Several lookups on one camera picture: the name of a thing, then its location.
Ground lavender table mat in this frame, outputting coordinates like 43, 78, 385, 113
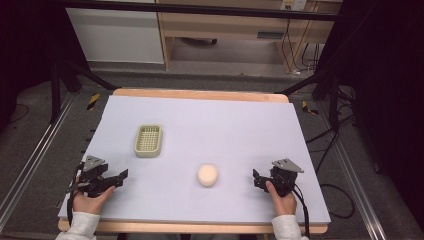
57, 95, 332, 225

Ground white cabinet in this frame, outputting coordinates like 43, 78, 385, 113
65, 7, 165, 65

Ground light wooden desk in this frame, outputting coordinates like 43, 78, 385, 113
155, 0, 344, 74

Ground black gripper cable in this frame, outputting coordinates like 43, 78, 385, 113
66, 161, 85, 228
289, 182, 311, 239

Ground pale green plastic basket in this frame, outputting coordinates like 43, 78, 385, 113
133, 124, 164, 159

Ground black metal stand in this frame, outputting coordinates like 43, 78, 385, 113
49, 58, 118, 125
274, 65, 356, 132

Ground person's right hand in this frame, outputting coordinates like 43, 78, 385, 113
265, 180, 298, 217

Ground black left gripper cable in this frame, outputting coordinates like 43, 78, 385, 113
66, 161, 85, 228

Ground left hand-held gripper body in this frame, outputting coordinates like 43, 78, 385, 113
75, 154, 114, 198

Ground person's left hand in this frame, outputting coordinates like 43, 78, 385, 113
72, 185, 117, 216

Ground black floor cable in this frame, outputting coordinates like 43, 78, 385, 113
305, 113, 357, 220

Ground black desk cables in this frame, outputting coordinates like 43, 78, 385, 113
280, 9, 322, 76

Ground wooden table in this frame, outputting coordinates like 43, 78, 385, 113
57, 87, 330, 235

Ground black curtain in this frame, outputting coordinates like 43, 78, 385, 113
316, 0, 424, 231
0, 0, 88, 131

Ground yellow black hazard tape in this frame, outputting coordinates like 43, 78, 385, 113
301, 100, 318, 116
86, 92, 101, 111

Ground white power strip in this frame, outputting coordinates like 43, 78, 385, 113
279, 0, 308, 12

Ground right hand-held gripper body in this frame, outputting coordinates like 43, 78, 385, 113
263, 158, 305, 198

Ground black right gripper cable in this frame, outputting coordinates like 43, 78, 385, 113
289, 182, 311, 239

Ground round cream soap bar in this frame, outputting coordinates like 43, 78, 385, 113
196, 163, 220, 188

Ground black metal crossbar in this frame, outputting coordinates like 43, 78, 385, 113
62, 0, 338, 22

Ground metal floor rail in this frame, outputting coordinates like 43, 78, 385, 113
0, 93, 77, 231
316, 99, 389, 240

